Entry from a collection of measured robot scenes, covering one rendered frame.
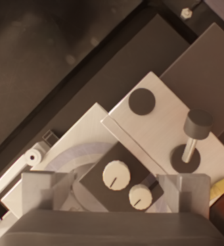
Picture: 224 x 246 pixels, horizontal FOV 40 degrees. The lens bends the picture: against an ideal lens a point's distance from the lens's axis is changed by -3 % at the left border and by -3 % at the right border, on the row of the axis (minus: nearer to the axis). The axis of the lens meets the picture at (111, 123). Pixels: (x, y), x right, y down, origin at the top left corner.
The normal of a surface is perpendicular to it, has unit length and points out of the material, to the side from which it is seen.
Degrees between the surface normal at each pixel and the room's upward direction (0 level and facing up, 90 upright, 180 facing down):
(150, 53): 90
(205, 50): 90
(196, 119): 127
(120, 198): 90
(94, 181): 90
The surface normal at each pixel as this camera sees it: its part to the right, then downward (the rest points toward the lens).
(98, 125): -0.02, 0.00
